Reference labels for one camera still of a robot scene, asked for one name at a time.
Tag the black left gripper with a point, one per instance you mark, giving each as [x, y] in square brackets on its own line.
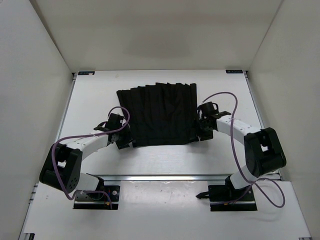
[128, 138]

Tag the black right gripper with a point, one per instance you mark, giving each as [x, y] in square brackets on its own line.
[202, 136]

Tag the black pleated skirt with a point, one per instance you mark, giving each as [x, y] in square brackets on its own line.
[160, 114]

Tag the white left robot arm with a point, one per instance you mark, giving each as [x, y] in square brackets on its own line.
[62, 167]

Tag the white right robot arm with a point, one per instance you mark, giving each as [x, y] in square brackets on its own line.
[262, 148]

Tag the right corner label sticker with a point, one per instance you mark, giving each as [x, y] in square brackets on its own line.
[234, 71]

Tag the corner label sticker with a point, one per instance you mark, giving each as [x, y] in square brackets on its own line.
[234, 71]
[86, 73]

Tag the left corner label sticker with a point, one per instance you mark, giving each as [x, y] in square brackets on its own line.
[86, 73]

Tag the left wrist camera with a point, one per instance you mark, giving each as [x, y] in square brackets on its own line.
[114, 122]

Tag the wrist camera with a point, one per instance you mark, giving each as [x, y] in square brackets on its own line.
[209, 109]
[114, 122]

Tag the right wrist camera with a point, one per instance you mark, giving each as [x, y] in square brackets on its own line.
[209, 109]

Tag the aluminium front table rail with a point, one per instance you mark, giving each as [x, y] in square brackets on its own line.
[165, 178]

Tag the aluminium table rail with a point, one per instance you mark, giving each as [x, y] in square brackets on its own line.
[59, 131]
[165, 178]

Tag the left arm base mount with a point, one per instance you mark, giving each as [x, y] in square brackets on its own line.
[97, 193]

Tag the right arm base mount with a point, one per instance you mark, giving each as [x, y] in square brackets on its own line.
[225, 198]

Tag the aluminium left table rail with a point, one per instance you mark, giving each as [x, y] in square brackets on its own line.
[59, 131]

